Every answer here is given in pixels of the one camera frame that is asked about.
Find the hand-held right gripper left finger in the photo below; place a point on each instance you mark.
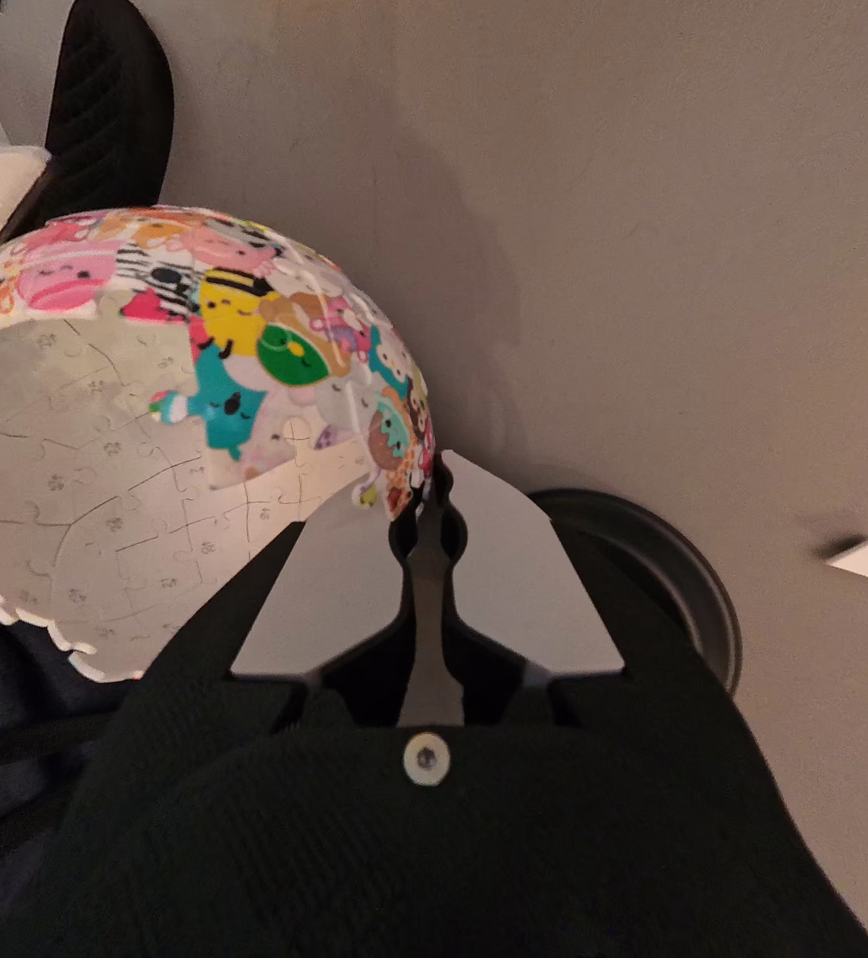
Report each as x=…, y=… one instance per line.
x=314, y=599

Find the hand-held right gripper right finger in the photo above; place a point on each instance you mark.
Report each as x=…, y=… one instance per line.
x=523, y=591

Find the colourful cartoon puzzle ball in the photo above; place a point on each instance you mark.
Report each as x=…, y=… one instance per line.
x=104, y=486

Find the black round ball stand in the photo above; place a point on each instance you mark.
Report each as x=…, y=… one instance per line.
x=666, y=569

